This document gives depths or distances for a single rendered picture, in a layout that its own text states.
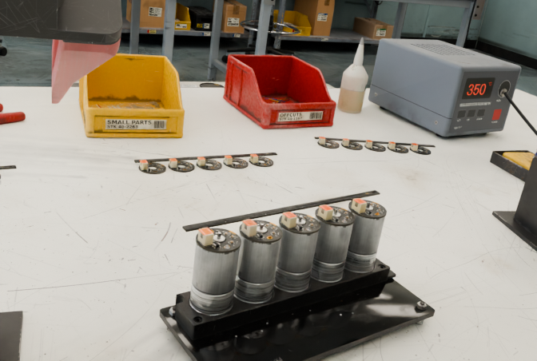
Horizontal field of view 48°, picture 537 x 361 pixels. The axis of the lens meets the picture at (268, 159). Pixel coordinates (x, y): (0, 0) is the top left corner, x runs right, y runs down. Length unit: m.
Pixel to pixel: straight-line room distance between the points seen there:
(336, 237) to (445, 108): 0.42
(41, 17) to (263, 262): 0.19
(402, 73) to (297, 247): 0.50
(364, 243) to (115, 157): 0.28
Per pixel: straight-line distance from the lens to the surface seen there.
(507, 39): 6.49
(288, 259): 0.36
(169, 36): 2.82
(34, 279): 0.41
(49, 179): 0.54
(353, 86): 0.81
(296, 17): 5.23
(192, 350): 0.34
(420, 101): 0.80
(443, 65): 0.78
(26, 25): 0.22
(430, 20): 6.28
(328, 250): 0.38
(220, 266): 0.33
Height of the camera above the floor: 0.98
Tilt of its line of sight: 22 degrees down
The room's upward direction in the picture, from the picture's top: 8 degrees clockwise
